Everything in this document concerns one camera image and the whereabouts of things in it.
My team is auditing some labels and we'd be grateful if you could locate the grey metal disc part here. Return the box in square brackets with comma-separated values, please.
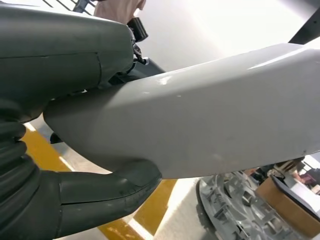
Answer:
[196, 170, 304, 240]

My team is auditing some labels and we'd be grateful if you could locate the yellow tape on workbench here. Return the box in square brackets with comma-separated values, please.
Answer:
[21, 124, 179, 240]

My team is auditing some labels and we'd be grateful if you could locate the black beam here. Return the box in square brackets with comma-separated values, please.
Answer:
[288, 5, 320, 46]

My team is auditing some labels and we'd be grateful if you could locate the person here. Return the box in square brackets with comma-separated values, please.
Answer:
[94, 0, 147, 26]

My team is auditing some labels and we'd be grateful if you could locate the brown cardboard box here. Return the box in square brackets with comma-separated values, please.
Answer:
[254, 175, 320, 230]

